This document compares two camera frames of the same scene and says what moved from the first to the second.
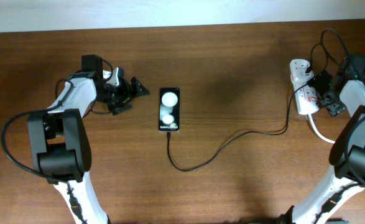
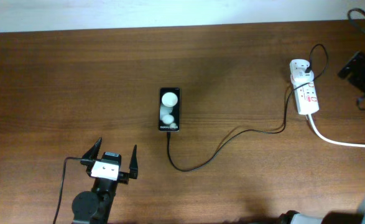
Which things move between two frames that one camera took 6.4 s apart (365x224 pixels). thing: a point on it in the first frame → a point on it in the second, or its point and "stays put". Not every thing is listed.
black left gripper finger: [126, 107] → [92, 153]
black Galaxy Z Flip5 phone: [169, 109] stays put
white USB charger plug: [300, 76] stays put
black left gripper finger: [138, 88] → [133, 167]
